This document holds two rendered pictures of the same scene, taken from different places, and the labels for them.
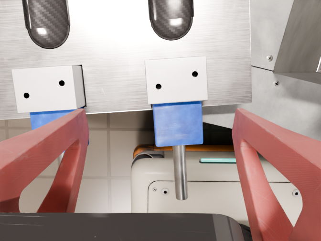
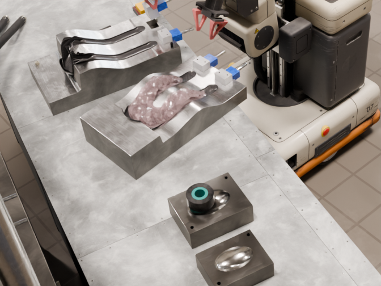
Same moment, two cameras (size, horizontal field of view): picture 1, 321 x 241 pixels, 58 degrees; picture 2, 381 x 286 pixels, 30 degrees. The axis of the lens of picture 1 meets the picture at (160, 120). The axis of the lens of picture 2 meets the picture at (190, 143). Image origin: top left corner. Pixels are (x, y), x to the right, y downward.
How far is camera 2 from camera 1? 2.33 m
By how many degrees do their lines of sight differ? 41
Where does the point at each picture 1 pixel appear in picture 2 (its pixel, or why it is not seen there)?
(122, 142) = not seen: hidden behind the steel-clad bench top
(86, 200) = (354, 198)
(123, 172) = not seen: hidden behind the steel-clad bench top
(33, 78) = (222, 75)
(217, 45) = (188, 66)
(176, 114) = (207, 59)
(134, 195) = (295, 144)
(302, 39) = (173, 58)
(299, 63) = (178, 54)
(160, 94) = (206, 61)
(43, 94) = (224, 72)
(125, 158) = not seen: hidden behind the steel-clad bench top
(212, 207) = (261, 111)
